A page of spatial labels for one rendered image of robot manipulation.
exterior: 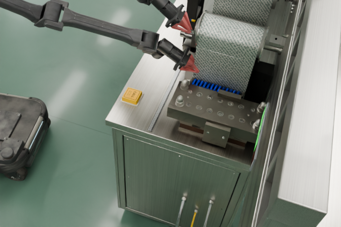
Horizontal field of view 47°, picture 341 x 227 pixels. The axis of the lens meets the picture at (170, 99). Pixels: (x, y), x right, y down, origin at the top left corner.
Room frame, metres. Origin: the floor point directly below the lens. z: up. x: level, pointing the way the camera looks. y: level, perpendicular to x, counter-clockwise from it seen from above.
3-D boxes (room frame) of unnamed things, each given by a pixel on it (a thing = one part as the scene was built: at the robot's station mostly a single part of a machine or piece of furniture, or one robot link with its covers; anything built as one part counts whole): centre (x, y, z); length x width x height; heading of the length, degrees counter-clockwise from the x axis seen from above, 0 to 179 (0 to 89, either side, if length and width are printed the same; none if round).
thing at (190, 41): (1.30, -0.06, 1.05); 0.06 x 0.05 x 0.31; 75
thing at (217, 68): (1.17, -0.20, 1.11); 0.23 x 0.01 x 0.18; 75
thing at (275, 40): (1.18, -0.38, 1.28); 0.06 x 0.05 x 0.02; 75
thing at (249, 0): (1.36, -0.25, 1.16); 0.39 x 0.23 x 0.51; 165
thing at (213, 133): (0.95, -0.20, 0.97); 0.10 x 0.03 x 0.11; 75
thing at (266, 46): (1.19, -0.38, 1.25); 0.07 x 0.04 x 0.04; 75
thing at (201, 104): (1.05, -0.20, 1.00); 0.40 x 0.16 x 0.06; 75
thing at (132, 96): (1.17, 0.17, 0.91); 0.07 x 0.07 x 0.02; 75
